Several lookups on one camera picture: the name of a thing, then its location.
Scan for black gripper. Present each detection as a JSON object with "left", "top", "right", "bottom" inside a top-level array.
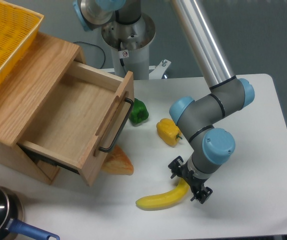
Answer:
[{"left": 168, "top": 155, "right": 213, "bottom": 204}]

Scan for yellow banana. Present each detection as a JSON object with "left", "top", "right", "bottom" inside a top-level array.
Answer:
[{"left": 135, "top": 178, "right": 190, "bottom": 211}]

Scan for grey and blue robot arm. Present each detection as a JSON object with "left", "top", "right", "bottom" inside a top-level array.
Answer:
[{"left": 73, "top": 0, "right": 255, "bottom": 203}]

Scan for yellow bell pepper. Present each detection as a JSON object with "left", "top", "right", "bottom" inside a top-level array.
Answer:
[{"left": 156, "top": 118, "right": 183, "bottom": 147}]

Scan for toasted bread slice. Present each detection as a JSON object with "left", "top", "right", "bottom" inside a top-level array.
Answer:
[{"left": 101, "top": 145, "right": 134, "bottom": 176}]

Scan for green bell pepper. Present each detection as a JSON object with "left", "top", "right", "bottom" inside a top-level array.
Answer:
[{"left": 129, "top": 98, "right": 149, "bottom": 125}]

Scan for open wooden drawer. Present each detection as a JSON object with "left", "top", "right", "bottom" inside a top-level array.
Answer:
[{"left": 18, "top": 61, "right": 134, "bottom": 185}]

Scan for wooden drawer cabinet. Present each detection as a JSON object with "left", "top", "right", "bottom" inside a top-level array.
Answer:
[{"left": 0, "top": 33, "right": 85, "bottom": 185}]

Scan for yellow plastic basket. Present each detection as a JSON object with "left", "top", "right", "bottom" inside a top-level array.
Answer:
[{"left": 0, "top": 0, "right": 44, "bottom": 84}]

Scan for black cable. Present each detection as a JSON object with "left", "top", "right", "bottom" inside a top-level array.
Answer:
[{"left": 73, "top": 41, "right": 106, "bottom": 70}]

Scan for black pot with blue handle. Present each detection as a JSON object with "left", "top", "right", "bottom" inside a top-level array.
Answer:
[{"left": 0, "top": 186, "right": 60, "bottom": 240}]

